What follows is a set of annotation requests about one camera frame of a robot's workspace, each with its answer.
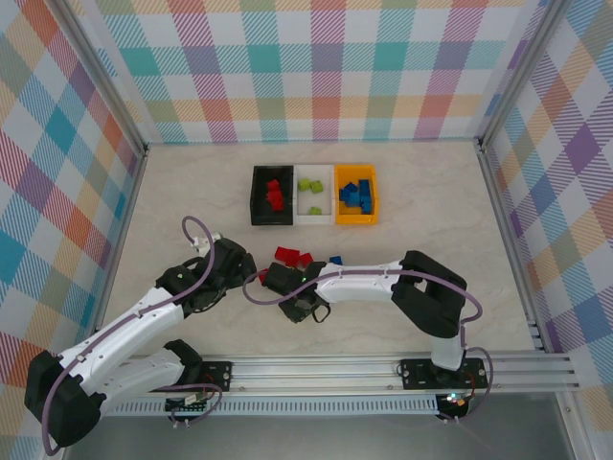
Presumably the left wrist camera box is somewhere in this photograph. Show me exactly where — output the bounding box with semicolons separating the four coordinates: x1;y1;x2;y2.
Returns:
190;233;259;291

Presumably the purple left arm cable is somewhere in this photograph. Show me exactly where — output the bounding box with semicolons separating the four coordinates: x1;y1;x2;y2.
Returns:
40;216;224;456

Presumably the wide aluminium extrusion rail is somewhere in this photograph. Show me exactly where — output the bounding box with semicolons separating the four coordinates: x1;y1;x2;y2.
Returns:
52;352;583;398

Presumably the small electronics board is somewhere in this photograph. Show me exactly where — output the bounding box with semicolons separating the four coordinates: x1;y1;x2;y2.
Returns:
165;391;215;414
438;391;469;417

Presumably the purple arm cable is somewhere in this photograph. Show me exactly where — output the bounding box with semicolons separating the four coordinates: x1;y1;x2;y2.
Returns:
40;216;224;456
242;267;494;426

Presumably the grey metal shelf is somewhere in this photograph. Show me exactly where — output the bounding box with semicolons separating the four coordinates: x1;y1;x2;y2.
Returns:
61;414;576;460

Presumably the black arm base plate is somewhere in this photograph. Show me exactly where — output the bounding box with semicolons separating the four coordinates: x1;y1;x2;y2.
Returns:
399;358;489;390
146;359;235;394

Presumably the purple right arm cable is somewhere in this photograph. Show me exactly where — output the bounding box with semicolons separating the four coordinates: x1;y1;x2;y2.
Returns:
242;267;494;426

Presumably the black plastic bin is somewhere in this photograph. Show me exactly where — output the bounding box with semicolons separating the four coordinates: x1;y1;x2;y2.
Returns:
248;165;296;226

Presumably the slotted grey cable duct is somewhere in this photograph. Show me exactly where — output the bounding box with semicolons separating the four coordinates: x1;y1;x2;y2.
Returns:
98;395;441;417

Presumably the aluminium frame post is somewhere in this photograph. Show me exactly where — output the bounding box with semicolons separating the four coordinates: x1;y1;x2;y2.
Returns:
476;0;576;150
47;0;149;157

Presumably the orange plastic bin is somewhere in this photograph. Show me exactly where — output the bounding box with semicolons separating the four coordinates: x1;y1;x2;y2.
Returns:
332;165;379;227

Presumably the aluminium frame leg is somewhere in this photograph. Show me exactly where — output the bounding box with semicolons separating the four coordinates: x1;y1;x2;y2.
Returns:
555;392;598;460

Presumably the white plastic bin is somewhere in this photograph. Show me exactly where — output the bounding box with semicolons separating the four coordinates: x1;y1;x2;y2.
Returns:
291;165;336;227

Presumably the aluminium table edge rail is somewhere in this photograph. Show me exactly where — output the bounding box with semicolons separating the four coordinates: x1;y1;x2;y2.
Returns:
476;141;550;355
83;146;150;359

